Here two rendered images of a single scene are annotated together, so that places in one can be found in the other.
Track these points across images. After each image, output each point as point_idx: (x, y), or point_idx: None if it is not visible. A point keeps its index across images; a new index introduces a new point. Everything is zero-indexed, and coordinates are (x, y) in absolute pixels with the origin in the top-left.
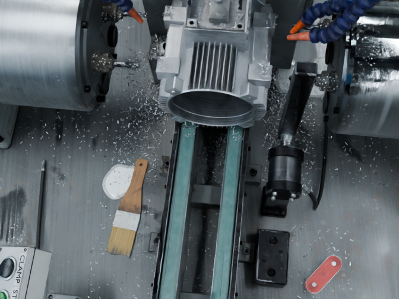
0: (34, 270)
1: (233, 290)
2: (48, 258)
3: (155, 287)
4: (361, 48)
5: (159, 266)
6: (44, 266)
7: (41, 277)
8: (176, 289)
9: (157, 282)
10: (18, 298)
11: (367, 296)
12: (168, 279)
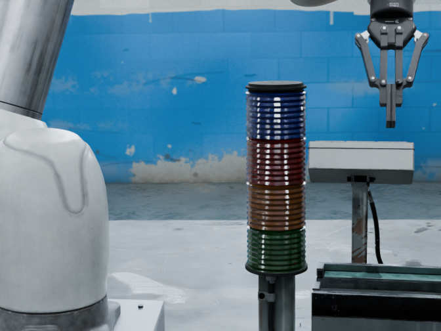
0: (393, 153)
1: (409, 295)
2: (406, 166)
3: (398, 264)
4: None
5: (424, 266)
6: (398, 163)
7: (388, 162)
8: (399, 280)
9: (403, 265)
10: (365, 142)
11: None
12: (411, 276)
